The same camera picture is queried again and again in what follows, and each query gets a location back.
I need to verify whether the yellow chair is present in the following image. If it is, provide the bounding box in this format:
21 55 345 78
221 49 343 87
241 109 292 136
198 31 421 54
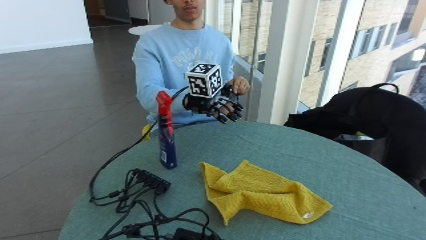
141 123 154 141

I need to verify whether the the person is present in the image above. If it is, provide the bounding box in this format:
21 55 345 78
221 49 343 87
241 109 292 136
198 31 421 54
130 0 253 130

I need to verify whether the white round table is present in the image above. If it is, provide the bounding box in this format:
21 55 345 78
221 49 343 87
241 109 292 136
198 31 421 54
126 23 164 37

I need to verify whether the white marker cube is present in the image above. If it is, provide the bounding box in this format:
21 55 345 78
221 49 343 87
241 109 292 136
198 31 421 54
184 62 225 100

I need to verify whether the black bag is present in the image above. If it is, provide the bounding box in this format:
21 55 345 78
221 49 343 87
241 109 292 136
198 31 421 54
282 82 426 198

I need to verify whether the white pillar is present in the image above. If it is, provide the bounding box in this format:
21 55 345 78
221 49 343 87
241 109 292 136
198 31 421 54
256 0 322 126

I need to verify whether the white window frame post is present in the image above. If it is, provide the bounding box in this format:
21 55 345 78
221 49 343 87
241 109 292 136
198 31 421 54
316 0 367 108

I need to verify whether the long black glove cable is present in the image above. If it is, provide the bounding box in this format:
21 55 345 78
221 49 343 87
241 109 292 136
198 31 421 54
88 85 190 206

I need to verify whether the black cable hub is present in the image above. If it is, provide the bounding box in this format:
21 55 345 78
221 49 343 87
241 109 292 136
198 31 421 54
132 167 173 195

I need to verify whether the black power adapter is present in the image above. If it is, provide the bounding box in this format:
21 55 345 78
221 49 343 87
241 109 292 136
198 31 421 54
170 227 216 240

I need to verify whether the blue spray bottle red trigger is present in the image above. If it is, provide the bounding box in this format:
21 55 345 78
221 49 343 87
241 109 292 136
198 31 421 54
154 90 178 170

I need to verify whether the yellow towel cloth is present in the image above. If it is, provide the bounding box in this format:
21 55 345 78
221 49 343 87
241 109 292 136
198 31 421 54
197 159 334 227

